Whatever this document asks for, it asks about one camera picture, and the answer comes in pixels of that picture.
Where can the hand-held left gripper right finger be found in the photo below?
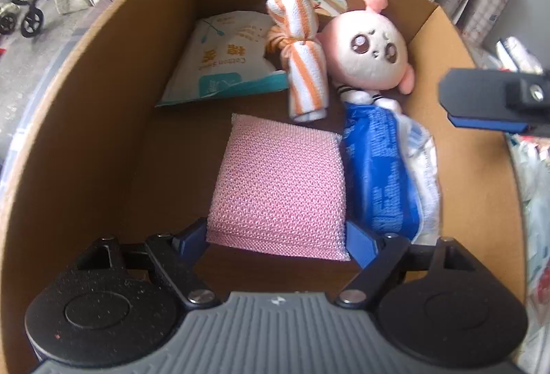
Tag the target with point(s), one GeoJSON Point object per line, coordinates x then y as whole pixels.
{"type": "Point", "coordinates": [359, 243]}

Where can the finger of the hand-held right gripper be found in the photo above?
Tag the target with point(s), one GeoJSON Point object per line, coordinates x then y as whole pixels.
{"type": "Point", "coordinates": [477, 94]}

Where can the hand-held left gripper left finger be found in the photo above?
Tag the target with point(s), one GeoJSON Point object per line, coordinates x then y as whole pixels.
{"type": "Point", "coordinates": [189, 241]}

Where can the blue white plastic packet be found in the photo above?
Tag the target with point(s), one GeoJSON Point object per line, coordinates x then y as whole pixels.
{"type": "Point", "coordinates": [378, 167]}

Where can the pink mesh sponge pad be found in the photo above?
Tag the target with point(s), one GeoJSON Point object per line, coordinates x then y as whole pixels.
{"type": "Point", "coordinates": [275, 185]}

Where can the pink plush toy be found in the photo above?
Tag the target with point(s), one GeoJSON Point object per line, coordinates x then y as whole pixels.
{"type": "Point", "coordinates": [365, 56]}

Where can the cardboard box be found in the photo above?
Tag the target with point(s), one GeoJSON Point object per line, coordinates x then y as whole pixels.
{"type": "Point", "coordinates": [129, 120]}

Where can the orange striped towel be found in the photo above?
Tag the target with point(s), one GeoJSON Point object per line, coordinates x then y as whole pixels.
{"type": "Point", "coordinates": [307, 73]}

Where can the white cotton swab packet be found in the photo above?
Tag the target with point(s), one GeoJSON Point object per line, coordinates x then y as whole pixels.
{"type": "Point", "coordinates": [215, 64]}

